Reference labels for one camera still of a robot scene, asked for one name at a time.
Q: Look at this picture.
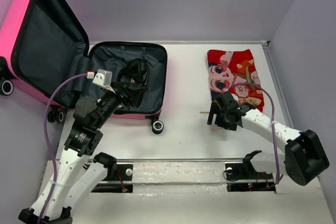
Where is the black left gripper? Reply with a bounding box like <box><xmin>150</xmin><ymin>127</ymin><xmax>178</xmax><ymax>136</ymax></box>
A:
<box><xmin>96</xmin><ymin>81</ymin><xmax>149</xmax><ymax>127</ymax></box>

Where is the red cartoon print cloth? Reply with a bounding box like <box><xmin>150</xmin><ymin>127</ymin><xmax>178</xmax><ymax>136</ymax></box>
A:
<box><xmin>207</xmin><ymin>49</ymin><xmax>265</xmax><ymax>111</ymax></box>

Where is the pink hard-shell suitcase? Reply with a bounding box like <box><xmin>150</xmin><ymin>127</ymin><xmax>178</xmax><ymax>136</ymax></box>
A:
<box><xmin>1</xmin><ymin>0</ymin><xmax>167</xmax><ymax>134</ymax></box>

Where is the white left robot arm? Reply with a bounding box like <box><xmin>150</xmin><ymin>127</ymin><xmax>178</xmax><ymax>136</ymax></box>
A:
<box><xmin>18</xmin><ymin>82</ymin><xmax>146</xmax><ymax>223</ymax></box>

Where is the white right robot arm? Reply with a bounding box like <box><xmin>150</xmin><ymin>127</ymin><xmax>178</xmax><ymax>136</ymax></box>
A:
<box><xmin>207</xmin><ymin>91</ymin><xmax>330</xmax><ymax>186</ymax></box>

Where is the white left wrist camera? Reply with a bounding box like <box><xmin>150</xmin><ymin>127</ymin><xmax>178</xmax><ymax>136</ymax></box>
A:
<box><xmin>92</xmin><ymin>69</ymin><xmax>112</xmax><ymax>91</ymax></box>

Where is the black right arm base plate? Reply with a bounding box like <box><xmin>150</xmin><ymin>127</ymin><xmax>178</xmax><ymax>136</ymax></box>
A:
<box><xmin>222</xmin><ymin>163</ymin><xmax>276</xmax><ymax>192</ymax></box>

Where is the aluminium mounting rail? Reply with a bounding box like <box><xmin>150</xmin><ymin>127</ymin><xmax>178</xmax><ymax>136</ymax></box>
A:
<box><xmin>117</xmin><ymin>158</ymin><xmax>243</xmax><ymax>163</ymax></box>

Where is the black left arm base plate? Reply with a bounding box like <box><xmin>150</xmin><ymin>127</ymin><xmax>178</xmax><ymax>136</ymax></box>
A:
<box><xmin>91</xmin><ymin>163</ymin><xmax>133</xmax><ymax>193</ymax></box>

